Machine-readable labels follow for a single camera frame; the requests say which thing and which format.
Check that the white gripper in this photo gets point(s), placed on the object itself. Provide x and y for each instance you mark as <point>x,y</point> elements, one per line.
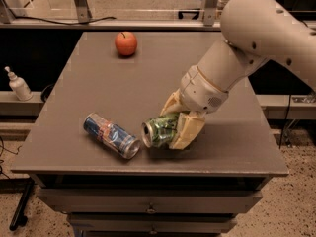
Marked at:
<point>199,92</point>

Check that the green soda can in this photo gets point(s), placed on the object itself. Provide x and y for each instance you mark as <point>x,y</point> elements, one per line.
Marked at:
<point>159,132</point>

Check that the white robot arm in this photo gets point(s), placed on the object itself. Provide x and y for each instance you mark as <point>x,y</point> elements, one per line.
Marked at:
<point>254,32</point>

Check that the blue redbull can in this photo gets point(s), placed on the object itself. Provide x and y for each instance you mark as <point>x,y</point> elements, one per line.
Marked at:
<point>112,135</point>

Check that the grey drawer cabinet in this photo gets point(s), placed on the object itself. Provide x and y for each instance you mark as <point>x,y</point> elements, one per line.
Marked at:
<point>90,148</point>

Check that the red apple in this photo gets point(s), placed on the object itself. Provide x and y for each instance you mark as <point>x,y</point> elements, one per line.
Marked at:
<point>126,43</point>

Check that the lower drawer with knob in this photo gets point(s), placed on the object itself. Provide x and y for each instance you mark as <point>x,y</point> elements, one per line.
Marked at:
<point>161,223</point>

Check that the drawer with knob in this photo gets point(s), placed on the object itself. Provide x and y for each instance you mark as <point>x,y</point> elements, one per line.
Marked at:
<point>161,223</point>
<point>149,201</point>

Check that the upper drawer with knob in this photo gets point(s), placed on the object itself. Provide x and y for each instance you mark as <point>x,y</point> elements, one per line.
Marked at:
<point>149,201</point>

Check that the white pump bottle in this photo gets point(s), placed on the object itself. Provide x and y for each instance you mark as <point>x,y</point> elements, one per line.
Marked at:
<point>18,85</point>

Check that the black floor stand leg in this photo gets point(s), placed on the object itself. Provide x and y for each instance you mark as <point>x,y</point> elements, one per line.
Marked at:
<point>19,219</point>

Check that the right metal frame post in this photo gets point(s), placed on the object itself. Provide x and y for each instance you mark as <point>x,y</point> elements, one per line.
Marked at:
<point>209,12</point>

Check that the metal frame post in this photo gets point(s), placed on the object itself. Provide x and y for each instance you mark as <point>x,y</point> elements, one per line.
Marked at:
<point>83,12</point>
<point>209,12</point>

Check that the left metal frame post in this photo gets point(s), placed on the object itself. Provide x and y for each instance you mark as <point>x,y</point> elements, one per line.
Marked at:
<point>83,12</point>

